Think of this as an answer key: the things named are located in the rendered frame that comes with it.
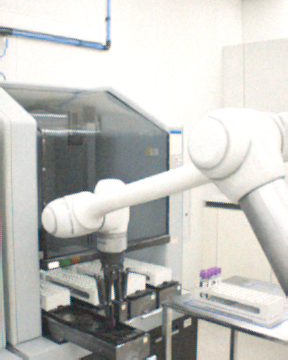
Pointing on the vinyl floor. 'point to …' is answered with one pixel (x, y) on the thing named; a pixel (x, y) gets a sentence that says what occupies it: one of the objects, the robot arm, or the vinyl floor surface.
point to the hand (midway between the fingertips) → (113, 313)
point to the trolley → (276, 332)
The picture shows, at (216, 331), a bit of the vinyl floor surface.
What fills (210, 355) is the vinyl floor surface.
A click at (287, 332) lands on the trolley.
